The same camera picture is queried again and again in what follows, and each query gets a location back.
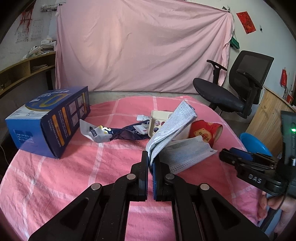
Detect grey face mask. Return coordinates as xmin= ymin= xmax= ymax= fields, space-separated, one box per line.
xmin=145 ymin=101 xmax=217 ymax=174

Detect red paper cup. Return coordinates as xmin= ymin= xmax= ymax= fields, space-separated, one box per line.
xmin=189 ymin=120 xmax=223 ymax=147

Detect dark blue foil wrapper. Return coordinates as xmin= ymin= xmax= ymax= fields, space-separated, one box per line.
xmin=79 ymin=119 xmax=149 ymax=143

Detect beige pill box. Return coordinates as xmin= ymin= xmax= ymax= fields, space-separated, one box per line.
xmin=148 ymin=110 xmax=191 ymax=141

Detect white sachet strip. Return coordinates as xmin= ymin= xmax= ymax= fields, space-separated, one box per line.
xmin=137 ymin=114 xmax=150 ymax=121

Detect person's right hand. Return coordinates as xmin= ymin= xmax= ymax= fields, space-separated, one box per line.
xmin=257 ymin=191 xmax=295 ymax=235

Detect blue plastic basin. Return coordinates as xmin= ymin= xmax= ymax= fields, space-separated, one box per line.
xmin=239 ymin=133 xmax=272 ymax=156

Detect wooden cabinet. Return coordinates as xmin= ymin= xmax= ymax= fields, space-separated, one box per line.
xmin=246 ymin=87 xmax=295 ymax=157

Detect black office chair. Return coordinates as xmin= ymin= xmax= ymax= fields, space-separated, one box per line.
xmin=193 ymin=50 xmax=274 ymax=119

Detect blue cardboard box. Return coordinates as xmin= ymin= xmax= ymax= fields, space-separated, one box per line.
xmin=5 ymin=86 xmax=90 ymax=159

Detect green hanging item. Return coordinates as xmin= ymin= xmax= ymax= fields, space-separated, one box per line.
xmin=230 ymin=37 xmax=240 ymax=50

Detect pink hanging sheet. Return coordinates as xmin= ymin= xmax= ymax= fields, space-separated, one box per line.
xmin=55 ymin=1 xmax=234 ymax=94

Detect stack of books and papers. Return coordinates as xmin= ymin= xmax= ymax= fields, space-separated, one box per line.
xmin=22 ymin=40 xmax=56 ymax=60

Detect wooden shelf desk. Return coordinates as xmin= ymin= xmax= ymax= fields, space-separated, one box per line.
xmin=1 ymin=51 xmax=56 ymax=98

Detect red hanging knot ornament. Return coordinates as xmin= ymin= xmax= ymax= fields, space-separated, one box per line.
xmin=16 ymin=4 xmax=34 ymax=35

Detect red paper wall decoration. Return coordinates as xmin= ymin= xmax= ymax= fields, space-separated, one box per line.
xmin=236 ymin=11 xmax=256 ymax=34

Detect wall calendar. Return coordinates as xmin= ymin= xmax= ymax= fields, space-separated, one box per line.
xmin=16 ymin=20 xmax=43 ymax=43

